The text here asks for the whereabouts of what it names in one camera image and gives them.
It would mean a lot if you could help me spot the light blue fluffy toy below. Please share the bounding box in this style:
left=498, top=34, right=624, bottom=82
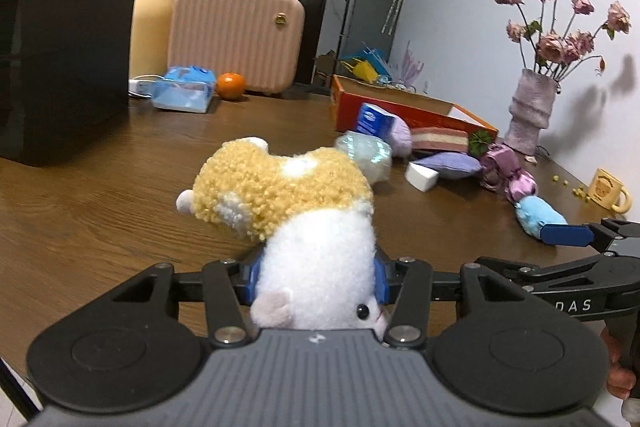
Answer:
left=514, top=195, right=567, bottom=239

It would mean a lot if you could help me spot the white wedge makeup sponge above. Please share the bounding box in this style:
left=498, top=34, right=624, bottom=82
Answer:
left=405, top=162, right=439, bottom=193

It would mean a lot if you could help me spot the clear plastic bundle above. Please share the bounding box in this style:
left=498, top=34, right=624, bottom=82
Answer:
left=334, top=131, right=393, bottom=186

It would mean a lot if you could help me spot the person's hand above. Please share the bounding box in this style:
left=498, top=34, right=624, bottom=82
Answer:
left=601, top=326, right=639, bottom=426

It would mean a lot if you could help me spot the yellow cartoon mug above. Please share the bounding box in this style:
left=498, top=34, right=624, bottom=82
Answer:
left=587, top=168, right=634, bottom=215

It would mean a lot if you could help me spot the purple woven pouch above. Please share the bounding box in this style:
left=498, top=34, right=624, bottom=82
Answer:
left=414, top=152, right=482, bottom=180

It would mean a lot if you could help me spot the pink textured vase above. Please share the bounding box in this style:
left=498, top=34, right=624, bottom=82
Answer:
left=503, top=69, right=558, bottom=156

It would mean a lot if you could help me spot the lilac rolled towel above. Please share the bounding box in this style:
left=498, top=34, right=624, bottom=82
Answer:
left=386, top=116, right=412, bottom=158

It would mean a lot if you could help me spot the pink and cream layered sponge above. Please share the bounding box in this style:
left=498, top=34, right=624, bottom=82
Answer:
left=411, top=127, right=469, bottom=154

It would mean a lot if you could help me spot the blue and white small box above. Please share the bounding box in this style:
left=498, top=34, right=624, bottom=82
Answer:
left=355, top=103, right=395, bottom=141

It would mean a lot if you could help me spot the dried pink roses bouquet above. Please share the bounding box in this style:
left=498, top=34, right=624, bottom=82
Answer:
left=494, top=0, right=632, bottom=87

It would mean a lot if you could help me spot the orange cardboard box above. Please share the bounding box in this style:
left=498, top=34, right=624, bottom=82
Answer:
left=331, top=75, right=498, bottom=141

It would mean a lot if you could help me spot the orange fruit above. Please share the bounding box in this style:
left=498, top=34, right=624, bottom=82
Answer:
left=216, top=72, right=246, bottom=101

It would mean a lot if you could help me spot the blue tissue pack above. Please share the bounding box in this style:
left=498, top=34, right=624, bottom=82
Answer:
left=151, top=66, right=216, bottom=114

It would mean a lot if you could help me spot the pink ribbed suitcase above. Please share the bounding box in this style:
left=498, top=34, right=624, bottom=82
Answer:
left=168, top=0, right=299, bottom=94

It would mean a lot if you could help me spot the yellow thermos bottle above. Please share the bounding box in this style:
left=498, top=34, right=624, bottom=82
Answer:
left=129, top=0, right=175, bottom=78

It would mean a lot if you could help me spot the grey refrigerator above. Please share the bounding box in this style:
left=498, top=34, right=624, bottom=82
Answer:
left=337, top=0, right=404, bottom=61

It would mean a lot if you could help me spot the black paper bag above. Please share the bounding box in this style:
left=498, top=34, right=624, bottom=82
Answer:
left=1, top=0, right=134, bottom=166

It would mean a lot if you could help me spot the pink satin drawstring bag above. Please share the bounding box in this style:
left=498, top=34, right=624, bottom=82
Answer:
left=480, top=143, right=538, bottom=204

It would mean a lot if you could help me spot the white charger with cable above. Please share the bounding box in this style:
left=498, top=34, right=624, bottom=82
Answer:
left=128, top=74, right=165, bottom=98

